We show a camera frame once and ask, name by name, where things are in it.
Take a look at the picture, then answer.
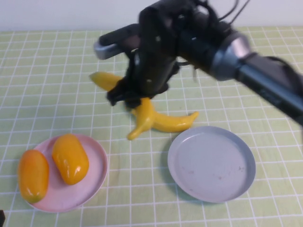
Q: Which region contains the green checked tablecloth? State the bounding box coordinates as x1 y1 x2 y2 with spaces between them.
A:
0 26 303 227

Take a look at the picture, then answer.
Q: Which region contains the pink round plate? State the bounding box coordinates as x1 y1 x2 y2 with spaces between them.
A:
27 133 108 213

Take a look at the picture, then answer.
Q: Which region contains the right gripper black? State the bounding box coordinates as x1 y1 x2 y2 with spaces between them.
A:
106 52 177 111

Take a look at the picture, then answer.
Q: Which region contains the grey-blue round plate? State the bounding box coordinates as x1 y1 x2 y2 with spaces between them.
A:
167 126 256 203

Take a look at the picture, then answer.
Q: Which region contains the yellow plastic banana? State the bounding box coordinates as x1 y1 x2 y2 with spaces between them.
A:
131 107 199 133
89 71 157 140

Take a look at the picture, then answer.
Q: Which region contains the orange-blushed plastic mango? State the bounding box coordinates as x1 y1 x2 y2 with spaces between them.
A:
18 149 50 204

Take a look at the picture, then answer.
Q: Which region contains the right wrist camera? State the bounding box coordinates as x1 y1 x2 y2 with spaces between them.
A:
93 23 142 60

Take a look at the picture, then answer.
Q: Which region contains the yellow plastic mango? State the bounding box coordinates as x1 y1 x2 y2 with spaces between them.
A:
51 133 90 186

